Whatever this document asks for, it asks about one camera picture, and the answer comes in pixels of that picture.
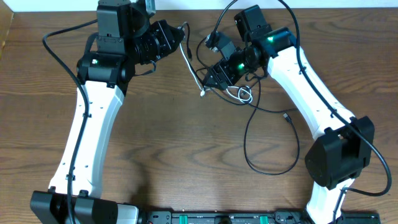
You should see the white usb cable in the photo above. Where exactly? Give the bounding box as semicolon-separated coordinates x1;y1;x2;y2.
178;21;254;105

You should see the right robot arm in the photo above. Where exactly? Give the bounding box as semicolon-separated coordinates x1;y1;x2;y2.
203;5;379;223

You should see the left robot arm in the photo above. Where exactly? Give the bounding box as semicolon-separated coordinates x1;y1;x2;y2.
30;0;185;224

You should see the wooden board at edge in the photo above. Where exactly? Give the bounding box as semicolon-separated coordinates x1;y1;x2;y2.
0;0;14;55

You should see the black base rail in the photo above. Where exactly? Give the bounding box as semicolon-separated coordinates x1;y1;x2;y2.
136;209;382;224

